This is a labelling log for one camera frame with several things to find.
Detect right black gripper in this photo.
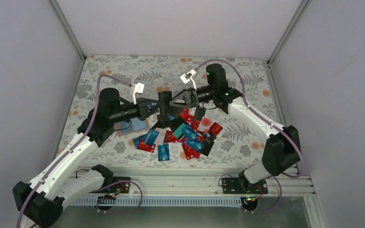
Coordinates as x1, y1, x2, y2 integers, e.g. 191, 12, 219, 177
169, 85, 215, 109

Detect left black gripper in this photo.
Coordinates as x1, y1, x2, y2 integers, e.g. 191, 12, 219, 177
109, 97, 161, 124

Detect tan leather card holder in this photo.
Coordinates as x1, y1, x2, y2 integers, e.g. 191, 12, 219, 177
114, 118, 149, 136

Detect teal striped card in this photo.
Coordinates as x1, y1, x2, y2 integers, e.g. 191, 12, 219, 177
173, 123, 186, 140

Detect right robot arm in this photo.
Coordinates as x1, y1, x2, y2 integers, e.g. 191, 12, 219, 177
168, 61, 304, 193

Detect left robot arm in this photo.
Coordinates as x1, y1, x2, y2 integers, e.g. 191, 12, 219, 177
12, 88, 159, 228

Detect blue card lower left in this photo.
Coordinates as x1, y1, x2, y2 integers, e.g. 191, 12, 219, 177
133, 129, 159, 148

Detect white floral card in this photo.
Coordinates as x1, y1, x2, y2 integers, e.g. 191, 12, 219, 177
154, 128, 166, 145

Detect blue logo card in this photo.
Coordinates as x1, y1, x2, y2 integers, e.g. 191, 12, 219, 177
184, 139, 203, 152

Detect red card bottom left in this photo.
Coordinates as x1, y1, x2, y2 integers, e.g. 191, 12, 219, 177
137, 140, 156, 153

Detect red card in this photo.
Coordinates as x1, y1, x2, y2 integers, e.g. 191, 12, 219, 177
208, 122, 223, 136
137, 140, 156, 153
182, 144, 200, 160

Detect red card right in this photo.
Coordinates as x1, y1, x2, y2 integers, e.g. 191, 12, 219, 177
208, 122, 223, 136

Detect red card bottom centre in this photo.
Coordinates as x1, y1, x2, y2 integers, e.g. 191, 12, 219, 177
182, 144, 200, 160

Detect floral patterned table mat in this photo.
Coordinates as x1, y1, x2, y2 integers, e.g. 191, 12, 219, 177
58, 55, 278, 169

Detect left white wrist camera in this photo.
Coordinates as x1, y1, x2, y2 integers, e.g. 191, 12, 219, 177
131, 83, 145, 104

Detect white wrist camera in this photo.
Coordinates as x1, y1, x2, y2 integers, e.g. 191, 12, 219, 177
131, 83, 145, 104
180, 69, 197, 90

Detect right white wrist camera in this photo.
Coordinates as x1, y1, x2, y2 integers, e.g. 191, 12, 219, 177
180, 69, 197, 90

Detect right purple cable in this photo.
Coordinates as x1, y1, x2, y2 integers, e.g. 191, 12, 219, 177
195, 58, 305, 215

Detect purple cable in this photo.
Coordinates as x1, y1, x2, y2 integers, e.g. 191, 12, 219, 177
15, 74, 143, 228
195, 58, 305, 215

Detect aluminium rail frame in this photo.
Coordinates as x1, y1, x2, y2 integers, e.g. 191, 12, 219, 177
111, 167, 315, 197

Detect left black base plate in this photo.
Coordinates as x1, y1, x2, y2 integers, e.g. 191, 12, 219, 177
90, 176, 131, 194

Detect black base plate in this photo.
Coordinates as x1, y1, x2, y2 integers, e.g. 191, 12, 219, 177
90, 176, 131, 194
221, 177, 269, 195

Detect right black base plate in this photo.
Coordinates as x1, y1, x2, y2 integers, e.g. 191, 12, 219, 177
221, 177, 269, 195

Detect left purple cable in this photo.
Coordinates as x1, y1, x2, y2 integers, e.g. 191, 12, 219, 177
15, 74, 143, 228

